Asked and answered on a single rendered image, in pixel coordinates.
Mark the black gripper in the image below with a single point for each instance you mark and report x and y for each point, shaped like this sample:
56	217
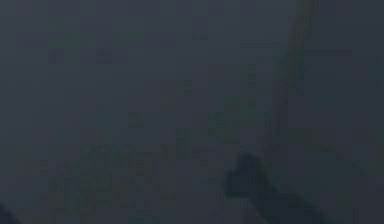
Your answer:
238	183

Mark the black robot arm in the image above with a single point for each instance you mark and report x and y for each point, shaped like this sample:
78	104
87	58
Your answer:
286	206

